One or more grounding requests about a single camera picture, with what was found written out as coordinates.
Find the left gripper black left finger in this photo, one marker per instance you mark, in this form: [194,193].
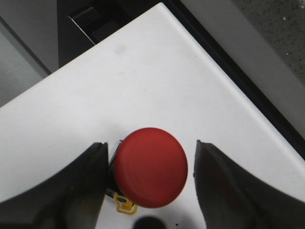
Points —
[71,199]

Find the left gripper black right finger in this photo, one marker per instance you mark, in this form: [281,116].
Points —
[232,198]

